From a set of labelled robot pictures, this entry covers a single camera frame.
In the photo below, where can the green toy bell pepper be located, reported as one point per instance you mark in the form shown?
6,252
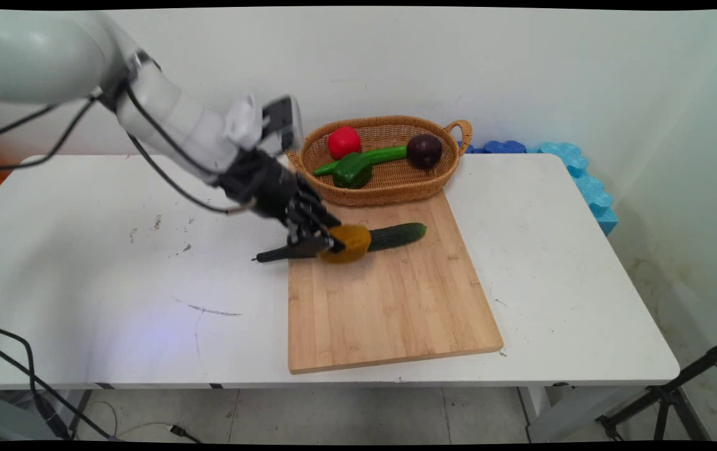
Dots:
352,170

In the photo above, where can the wooden cutting board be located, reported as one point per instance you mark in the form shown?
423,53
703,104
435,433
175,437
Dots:
390,307

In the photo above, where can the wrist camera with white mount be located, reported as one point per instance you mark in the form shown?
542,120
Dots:
271,122

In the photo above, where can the dark purple toy fruit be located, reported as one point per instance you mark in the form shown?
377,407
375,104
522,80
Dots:
425,150

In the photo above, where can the black tripod stand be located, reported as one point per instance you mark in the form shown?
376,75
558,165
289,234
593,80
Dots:
665,394

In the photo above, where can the woven wicker basket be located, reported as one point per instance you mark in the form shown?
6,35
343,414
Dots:
390,181

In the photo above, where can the dark metal table frame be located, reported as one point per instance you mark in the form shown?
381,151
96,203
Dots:
83,407

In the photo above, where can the light blue foam piece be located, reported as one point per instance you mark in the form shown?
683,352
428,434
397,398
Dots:
590,188

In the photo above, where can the long green toy chili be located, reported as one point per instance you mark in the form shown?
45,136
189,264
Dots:
390,153

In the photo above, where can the dark green toy cucumber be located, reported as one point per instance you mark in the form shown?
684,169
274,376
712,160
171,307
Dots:
396,236

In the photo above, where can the red toy tomato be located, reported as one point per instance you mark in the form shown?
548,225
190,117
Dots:
344,142

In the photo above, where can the white table leg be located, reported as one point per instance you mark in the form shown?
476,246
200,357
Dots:
578,410

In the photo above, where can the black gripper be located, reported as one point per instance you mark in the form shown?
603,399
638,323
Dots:
264,185

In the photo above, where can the brown toy potato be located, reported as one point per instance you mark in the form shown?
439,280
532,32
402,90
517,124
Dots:
352,244

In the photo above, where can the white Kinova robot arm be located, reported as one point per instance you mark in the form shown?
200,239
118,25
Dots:
39,56

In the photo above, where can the dark blue foam piece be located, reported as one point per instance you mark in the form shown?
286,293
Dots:
502,147

